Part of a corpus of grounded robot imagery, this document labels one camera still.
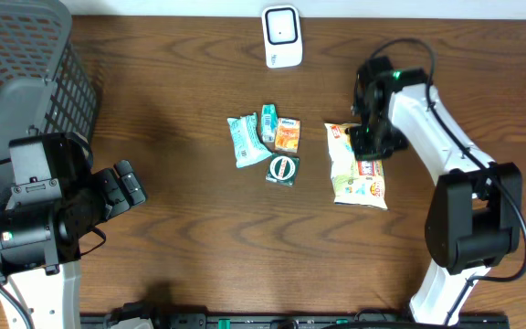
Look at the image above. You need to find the large white snack bag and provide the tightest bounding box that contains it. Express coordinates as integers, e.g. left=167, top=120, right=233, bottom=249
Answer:
left=324, top=123, right=388, bottom=210

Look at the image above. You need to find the orange tissue pack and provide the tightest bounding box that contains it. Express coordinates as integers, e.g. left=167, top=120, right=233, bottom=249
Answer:
left=275, top=118, right=300, bottom=153

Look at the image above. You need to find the small teal tissue pack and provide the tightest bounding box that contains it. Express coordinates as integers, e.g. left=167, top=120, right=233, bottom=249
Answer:
left=260, top=104, right=279, bottom=143

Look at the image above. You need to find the grey plastic mesh basket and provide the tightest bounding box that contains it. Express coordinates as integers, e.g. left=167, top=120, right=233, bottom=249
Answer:
left=0, top=0, right=100, bottom=206

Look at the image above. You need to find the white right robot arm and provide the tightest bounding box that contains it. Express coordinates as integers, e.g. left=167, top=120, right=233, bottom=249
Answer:
left=348, top=58, right=526, bottom=325

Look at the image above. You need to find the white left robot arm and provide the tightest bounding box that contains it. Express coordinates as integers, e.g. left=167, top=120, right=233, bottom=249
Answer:
left=0, top=160, right=147, bottom=328

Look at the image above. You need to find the white barcode scanner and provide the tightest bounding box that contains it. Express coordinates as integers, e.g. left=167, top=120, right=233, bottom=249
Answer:
left=261, top=5, right=303, bottom=69

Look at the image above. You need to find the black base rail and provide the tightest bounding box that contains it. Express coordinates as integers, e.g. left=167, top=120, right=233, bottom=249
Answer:
left=79, top=301, right=510, bottom=329

